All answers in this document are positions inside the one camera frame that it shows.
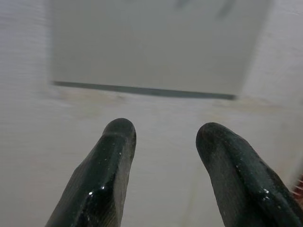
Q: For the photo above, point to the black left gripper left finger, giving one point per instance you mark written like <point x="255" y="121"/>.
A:
<point x="99" y="179"/>

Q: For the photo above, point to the grey wall board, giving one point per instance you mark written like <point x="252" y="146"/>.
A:
<point x="154" y="47"/>

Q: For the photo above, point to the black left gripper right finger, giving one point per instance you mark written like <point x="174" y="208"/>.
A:
<point x="239" y="175"/>

